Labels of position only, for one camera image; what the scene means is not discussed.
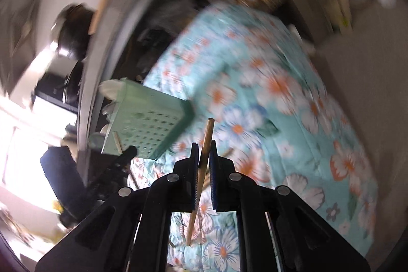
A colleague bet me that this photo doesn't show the wooden chopstick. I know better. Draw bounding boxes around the wooden chopstick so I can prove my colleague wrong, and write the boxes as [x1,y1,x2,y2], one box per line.
[113,131,123,155]
[185,118,215,246]

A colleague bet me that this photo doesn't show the white rice paddle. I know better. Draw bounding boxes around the white rice paddle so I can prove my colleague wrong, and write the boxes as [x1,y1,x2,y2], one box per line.
[99,79,124,101]

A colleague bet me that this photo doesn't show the concrete kitchen counter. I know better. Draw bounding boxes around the concrete kitchen counter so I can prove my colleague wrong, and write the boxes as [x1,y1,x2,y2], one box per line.
[76,0,205,187]

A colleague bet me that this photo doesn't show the green plastic utensil basket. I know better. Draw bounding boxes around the green plastic utensil basket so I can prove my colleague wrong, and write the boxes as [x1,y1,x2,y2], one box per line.
[102,78,194,160]

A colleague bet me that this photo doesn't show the floral teal tablecloth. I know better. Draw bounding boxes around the floral teal tablecloth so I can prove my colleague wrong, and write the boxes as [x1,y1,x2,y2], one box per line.
[131,3,378,271]

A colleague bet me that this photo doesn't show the black wok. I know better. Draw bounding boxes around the black wok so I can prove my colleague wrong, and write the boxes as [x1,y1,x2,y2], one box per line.
[62,61,84,107]

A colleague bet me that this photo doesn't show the black cooking pot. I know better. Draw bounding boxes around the black cooking pot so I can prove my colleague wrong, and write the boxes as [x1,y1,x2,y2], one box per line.
[50,3,94,61]

